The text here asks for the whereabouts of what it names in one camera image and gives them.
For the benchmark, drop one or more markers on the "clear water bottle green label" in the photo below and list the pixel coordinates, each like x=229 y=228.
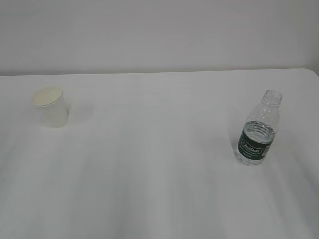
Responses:
x=259 y=130

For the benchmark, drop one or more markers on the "white paper cup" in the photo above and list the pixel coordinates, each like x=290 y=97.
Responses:
x=49 y=102

